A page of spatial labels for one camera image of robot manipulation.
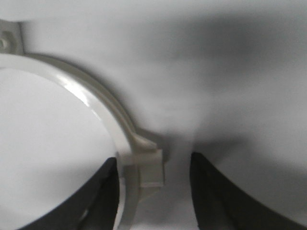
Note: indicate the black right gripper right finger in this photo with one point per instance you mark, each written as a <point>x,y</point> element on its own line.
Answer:
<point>221,205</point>

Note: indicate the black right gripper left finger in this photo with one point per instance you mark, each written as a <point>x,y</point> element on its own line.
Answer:
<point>93,207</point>

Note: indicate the white half pipe clamp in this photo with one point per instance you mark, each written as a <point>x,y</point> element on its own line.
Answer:
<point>140,161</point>

